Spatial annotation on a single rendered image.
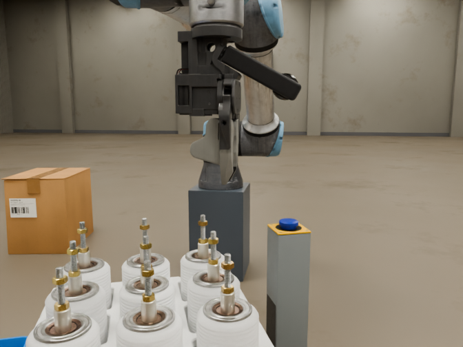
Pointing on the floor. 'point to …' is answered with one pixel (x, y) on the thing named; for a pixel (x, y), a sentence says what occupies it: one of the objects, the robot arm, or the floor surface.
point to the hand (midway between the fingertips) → (231, 173)
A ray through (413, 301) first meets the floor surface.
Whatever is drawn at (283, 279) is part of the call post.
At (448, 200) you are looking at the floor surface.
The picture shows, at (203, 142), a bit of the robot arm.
